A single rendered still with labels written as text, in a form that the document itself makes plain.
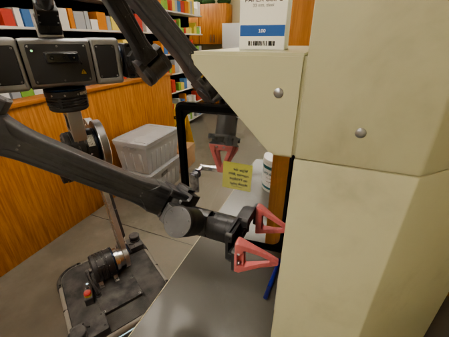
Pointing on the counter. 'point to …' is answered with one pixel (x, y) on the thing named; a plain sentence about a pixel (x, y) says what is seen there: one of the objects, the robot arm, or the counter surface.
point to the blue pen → (271, 281)
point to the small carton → (264, 24)
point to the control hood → (260, 90)
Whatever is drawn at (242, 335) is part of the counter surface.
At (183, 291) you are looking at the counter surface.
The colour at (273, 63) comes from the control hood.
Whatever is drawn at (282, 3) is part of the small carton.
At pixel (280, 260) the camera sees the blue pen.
